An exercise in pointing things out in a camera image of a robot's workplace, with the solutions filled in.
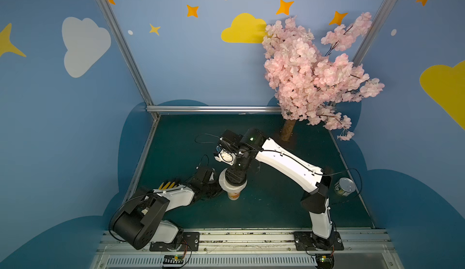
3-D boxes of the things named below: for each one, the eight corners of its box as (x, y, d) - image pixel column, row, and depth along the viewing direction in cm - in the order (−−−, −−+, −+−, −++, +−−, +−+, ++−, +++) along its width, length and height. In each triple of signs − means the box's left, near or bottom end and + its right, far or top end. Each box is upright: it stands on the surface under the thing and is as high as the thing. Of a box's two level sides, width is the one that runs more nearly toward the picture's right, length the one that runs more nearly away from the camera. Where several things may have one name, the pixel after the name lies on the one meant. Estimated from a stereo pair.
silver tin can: (337, 196, 88) (342, 192, 84) (332, 182, 93) (337, 177, 89) (352, 196, 89) (358, 192, 84) (346, 182, 93) (352, 177, 89)
